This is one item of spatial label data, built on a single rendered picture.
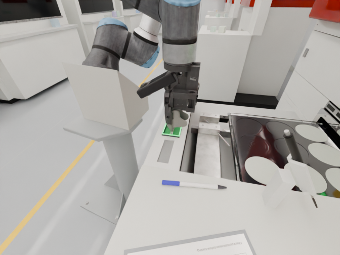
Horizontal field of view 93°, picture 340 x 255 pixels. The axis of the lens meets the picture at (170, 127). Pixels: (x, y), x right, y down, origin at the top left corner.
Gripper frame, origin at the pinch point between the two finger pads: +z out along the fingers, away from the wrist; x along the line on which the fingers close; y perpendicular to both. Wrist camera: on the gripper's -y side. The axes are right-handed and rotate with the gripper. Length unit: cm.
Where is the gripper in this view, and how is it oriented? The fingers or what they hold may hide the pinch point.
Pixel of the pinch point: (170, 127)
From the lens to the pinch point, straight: 50.6
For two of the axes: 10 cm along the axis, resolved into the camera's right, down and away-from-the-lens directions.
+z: 0.0, 7.9, 6.2
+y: 9.8, 1.3, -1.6
